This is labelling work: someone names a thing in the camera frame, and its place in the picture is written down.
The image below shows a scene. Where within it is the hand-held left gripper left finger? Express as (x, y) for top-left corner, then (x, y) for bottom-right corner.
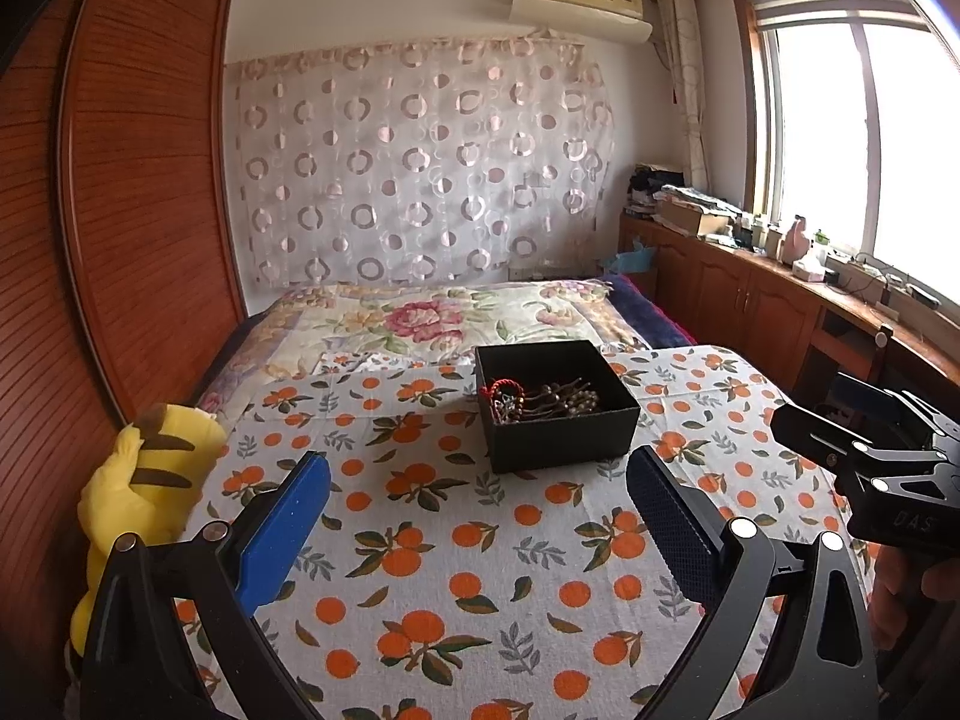
(79, 451), (332, 720)

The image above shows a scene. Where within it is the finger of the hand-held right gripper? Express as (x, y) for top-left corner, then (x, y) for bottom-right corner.
(771, 401), (947, 497)
(829, 373), (953, 452)

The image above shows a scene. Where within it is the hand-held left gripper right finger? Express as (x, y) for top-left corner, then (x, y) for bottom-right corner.
(626, 446), (878, 720)

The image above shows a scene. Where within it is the black cardboard box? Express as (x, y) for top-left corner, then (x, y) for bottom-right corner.
(474, 340), (641, 475)

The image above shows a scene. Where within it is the brown wooden bead bracelet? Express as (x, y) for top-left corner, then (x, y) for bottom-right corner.
(525, 382), (601, 417)

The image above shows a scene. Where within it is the red string bracelet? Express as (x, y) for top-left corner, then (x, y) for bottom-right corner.
(481, 379), (530, 410)

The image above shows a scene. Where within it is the person's right hand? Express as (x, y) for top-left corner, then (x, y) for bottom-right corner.
(870, 540), (960, 653)

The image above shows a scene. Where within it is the yellow plush toy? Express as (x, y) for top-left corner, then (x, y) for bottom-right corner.
(69, 403), (226, 661)

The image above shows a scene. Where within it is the pink figurine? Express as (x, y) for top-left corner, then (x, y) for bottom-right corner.
(780, 214), (812, 263)

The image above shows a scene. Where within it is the brown wooden cabinet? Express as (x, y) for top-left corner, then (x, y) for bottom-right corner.
(619, 214), (960, 421)

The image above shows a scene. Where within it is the orange fruit print bedsheet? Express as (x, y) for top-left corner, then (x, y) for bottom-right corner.
(169, 345), (878, 720)

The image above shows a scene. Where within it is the purple blanket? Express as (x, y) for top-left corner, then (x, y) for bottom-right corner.
(600, 274), (691, 350)

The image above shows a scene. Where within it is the brown cardboard box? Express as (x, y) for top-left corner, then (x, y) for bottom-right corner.
(658, 202), (732, 237)

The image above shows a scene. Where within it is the blue bag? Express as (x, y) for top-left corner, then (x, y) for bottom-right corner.
(600, 236), (657, 271)

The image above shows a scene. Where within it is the floral blanket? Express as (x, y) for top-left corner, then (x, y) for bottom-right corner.
(199, 279), (653, 421)

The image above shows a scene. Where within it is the window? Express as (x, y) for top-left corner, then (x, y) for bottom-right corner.
(731, 0), (960, 308)

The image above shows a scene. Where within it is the stack of folded clothes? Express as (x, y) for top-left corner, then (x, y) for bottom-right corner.
(626, 161), (740, 222)

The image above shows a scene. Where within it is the patterned window curtain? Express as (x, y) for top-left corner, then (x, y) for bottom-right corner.
(656, 0), (713, 196)

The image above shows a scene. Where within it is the brown wooden wardrobe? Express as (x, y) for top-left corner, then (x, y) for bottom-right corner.
(0, 0), (248, 720)

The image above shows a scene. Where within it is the sheer circle pattern curtain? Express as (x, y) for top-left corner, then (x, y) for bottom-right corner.
(225, 37), (616, 293)

